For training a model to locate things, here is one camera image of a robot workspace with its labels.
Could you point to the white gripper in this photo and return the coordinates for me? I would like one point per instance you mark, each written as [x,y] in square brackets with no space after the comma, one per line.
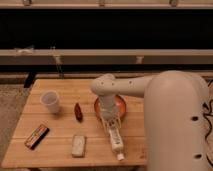
[110,114]

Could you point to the white plastic bottle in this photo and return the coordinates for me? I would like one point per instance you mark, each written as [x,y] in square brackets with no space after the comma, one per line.
[117,144]

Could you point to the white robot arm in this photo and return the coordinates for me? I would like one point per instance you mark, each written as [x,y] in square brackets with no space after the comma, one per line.
[173,116]

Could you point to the orange ceramic bowl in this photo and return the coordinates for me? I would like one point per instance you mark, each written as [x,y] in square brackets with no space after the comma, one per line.
[120,103]

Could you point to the dark red chili pepper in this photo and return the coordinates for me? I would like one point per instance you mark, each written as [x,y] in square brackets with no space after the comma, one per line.
[78,112]

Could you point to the white sponge block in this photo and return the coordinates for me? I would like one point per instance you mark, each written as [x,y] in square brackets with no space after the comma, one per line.
[78,146]

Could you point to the wooden table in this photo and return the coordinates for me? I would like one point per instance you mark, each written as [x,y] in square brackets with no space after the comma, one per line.
[54,150]

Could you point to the translucent plastic cup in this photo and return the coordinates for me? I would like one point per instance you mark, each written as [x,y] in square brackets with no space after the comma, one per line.
[50,99]

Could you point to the black orange rectangular box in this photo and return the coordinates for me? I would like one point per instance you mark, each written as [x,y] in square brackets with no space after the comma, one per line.
[36,136]

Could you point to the grey metal rail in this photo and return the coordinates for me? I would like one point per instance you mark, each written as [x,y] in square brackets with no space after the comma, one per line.
[89,57]

